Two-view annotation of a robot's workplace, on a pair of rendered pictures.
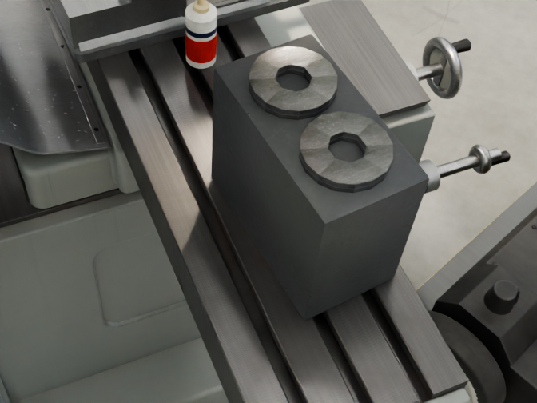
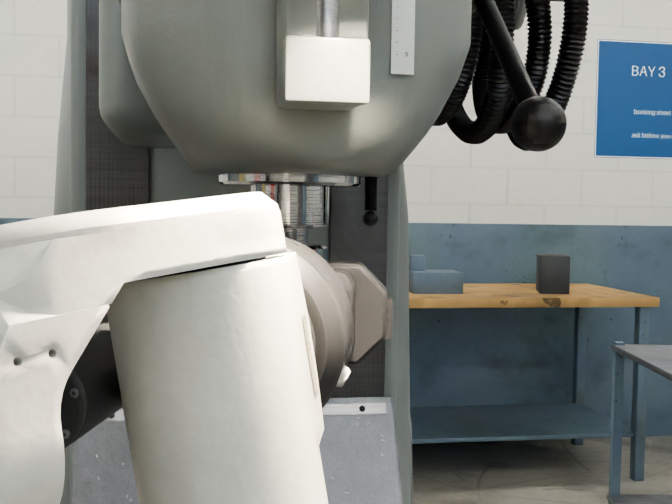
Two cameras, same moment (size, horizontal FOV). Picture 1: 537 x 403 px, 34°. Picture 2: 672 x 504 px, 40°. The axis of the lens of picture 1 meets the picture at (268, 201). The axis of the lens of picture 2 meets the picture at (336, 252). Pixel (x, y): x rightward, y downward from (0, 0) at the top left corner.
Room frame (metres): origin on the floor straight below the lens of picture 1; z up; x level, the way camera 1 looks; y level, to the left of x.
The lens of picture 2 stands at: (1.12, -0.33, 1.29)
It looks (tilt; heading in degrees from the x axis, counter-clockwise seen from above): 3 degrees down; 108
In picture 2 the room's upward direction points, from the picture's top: 1 degrees clockwise
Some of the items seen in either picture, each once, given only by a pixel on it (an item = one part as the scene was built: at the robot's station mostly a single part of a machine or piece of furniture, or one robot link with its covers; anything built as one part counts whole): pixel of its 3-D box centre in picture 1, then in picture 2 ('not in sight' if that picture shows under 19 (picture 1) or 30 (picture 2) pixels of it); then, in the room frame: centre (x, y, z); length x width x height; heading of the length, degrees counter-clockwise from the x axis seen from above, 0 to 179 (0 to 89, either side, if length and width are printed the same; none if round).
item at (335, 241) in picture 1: (308, 173); not in sight; (0.57, -0.04, 1.03); 0.22 x 0.12 x 0.20; 35
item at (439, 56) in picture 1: (425, 72); not in sight; (1.16, -0.26, 0.63); 0.16 x 0.12 x 0.12; 119
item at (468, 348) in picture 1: (446, 368); not in sight; (0.63, -0.32, 0.50); 0.20 x 0.05 x 0.20; 49
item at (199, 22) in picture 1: (200, 28); not in sight; (0.83, 0.11, 0.99); 0.04 x 0.04 x 0.11
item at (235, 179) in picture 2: not in sight; (289, 179); (0.92, 0.18, 1.31); 0.09 x 0.09 x 0.01
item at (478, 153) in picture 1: (461, 165); not in sight; (1.05, -0.35, 0.51); 0.22 x 0.06 x 0.06; 119
